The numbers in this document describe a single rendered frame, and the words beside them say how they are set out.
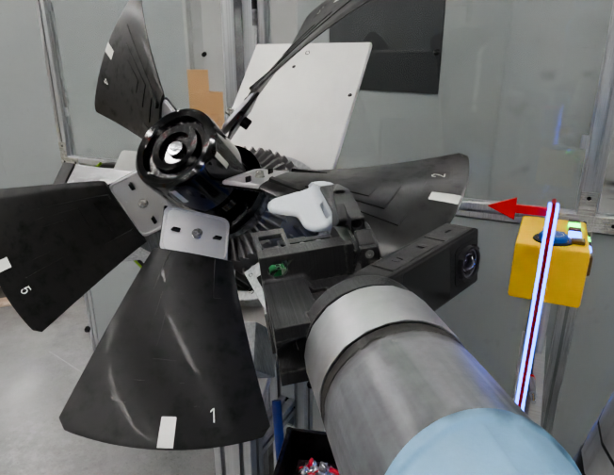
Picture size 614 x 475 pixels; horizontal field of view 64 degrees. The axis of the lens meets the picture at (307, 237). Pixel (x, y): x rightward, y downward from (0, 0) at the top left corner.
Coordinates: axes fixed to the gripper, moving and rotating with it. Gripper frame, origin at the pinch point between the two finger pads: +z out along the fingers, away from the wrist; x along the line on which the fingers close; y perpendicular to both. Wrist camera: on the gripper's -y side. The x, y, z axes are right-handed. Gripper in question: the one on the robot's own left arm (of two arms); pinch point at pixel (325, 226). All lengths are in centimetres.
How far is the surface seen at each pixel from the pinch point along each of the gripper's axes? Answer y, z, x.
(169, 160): 15.1, 22.9, -4.1
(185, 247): 14.9, 18.6, 6.4
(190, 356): 15.7, 8.9, 16.5
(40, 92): 181, 530, -4
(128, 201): 22.4, 28.7, 1.8
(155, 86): 16.3, 36.3, -12.9
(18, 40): 186, 525, -55
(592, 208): -71, 51, 24
